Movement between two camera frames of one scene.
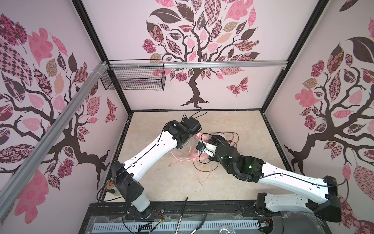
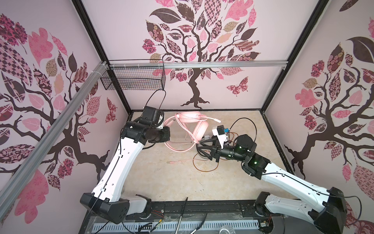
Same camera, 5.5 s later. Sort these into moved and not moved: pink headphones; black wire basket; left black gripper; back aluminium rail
Moved: left black gripper; pink headphones
Not moved: back aluminium rail; black wire basket
